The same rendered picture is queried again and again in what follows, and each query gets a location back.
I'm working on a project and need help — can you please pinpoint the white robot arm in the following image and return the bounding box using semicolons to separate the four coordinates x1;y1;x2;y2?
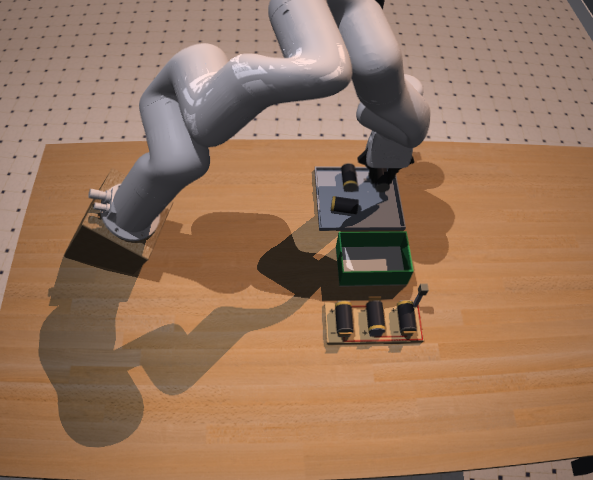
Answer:
88;0;430;241

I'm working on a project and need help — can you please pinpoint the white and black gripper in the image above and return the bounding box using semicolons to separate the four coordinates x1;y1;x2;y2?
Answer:
357;131;414;184

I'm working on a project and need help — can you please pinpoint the black and orange battery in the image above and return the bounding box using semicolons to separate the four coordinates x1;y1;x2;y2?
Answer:
341;163;358;192
375;168;390;192
366;300;385;334
330;196;359;214
335;301;354;334
397;300;417;333

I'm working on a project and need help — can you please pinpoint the green open-top box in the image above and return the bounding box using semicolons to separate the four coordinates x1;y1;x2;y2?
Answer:
336;231;414;286

